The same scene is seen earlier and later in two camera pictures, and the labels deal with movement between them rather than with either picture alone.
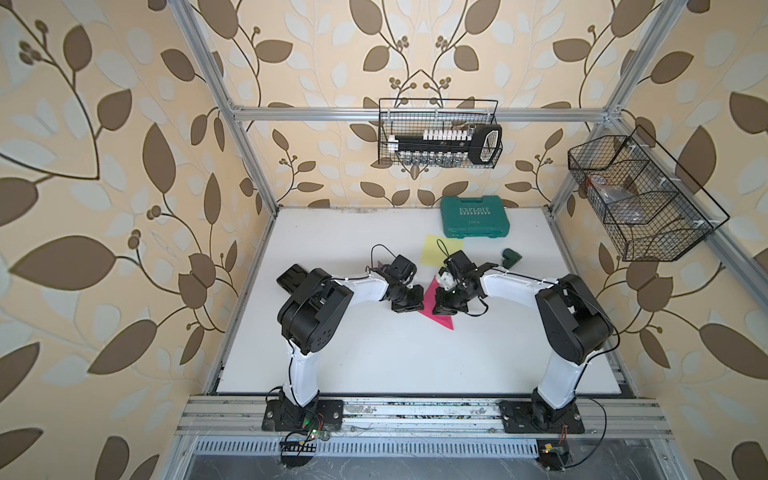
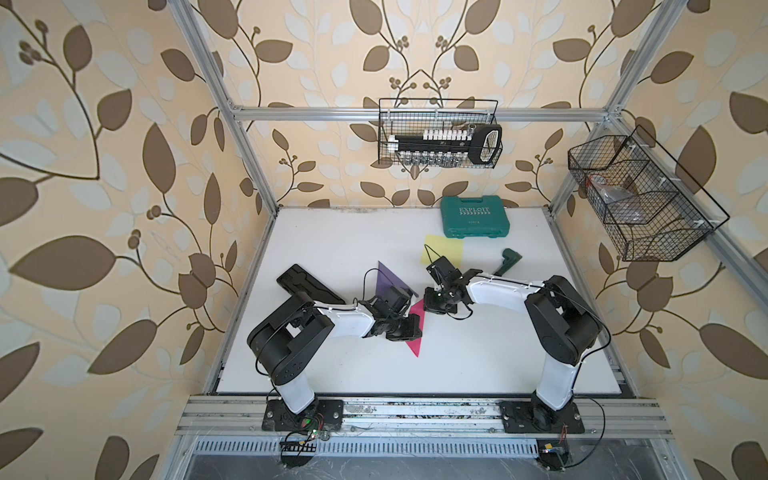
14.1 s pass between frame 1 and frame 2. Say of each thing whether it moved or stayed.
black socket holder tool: stayed
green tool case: stayed
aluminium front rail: stayed
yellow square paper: stayed
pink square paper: moved
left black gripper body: moved
